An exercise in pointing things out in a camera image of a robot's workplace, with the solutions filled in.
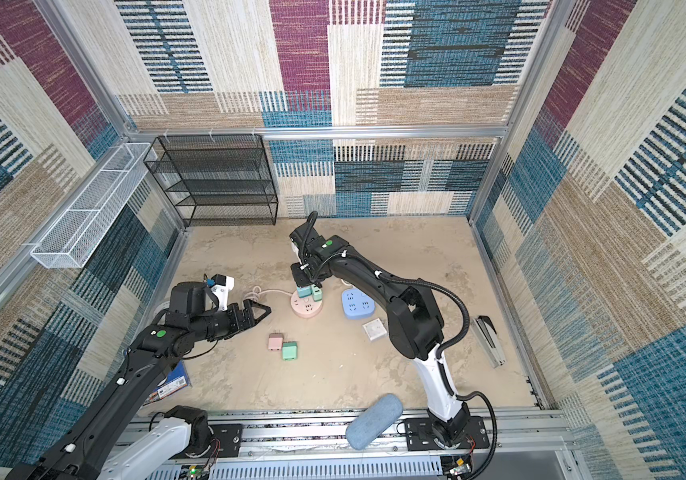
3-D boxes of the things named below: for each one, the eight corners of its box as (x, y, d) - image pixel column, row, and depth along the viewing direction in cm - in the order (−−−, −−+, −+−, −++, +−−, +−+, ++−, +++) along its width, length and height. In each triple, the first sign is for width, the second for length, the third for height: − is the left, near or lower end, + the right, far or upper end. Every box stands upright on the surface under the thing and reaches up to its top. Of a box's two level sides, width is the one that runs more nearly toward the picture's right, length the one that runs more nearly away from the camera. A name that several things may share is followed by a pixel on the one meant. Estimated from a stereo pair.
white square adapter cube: (371, 341, 91) (371, 337, 89) (363, 328, 94) (363, 324, 91) (385, 333, 93) (386, 329, 90) (377, 321, 95) (378, 316, 93)
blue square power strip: (341, 319, 95) (341, 315, 93) (341, 293, 101) (341, 288, 99) (375, 319, 95) (376, 315, 93) (373, 293, 101) (374, 288, 99)
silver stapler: (489, 368, 86) (493, 364, 83) (469, 321, 95) (472, 316, 93) (506, 365, 86) (511, 362, 84) (484, 319, 95) (488, 314, 93)
